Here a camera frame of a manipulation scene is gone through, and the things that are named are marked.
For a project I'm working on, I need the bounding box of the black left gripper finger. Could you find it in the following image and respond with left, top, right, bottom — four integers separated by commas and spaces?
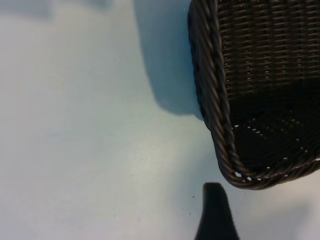
194, 182, 241, 240

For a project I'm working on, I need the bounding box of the dark brown woven wicker basket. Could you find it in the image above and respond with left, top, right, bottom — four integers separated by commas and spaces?
186, 0, 320, 191

